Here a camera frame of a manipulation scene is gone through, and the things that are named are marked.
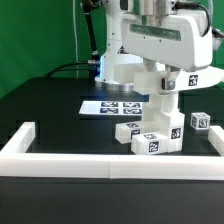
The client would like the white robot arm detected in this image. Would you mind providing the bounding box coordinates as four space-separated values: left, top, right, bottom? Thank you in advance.
82 0 224 94

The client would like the white chair back frame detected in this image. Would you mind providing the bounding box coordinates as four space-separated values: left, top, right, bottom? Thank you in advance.
114 63 224 95

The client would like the white sheet with tags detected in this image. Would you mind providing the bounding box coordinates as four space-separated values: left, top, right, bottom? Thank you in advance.
79 101 142 116

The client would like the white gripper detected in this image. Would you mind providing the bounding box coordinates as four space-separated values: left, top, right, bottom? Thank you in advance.
121 13 212 90

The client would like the white chair seat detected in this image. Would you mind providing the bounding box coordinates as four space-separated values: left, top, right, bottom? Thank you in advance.
142 92 185 153

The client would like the black cable bundle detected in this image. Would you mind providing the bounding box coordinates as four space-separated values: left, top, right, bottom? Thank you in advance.
44 9 101 79

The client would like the white thin cable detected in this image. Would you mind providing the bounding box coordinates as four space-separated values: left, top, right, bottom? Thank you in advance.
72 0 80 79

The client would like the white U-shaped fence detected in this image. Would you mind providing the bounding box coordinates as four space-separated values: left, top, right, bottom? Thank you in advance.
0 122 224 181

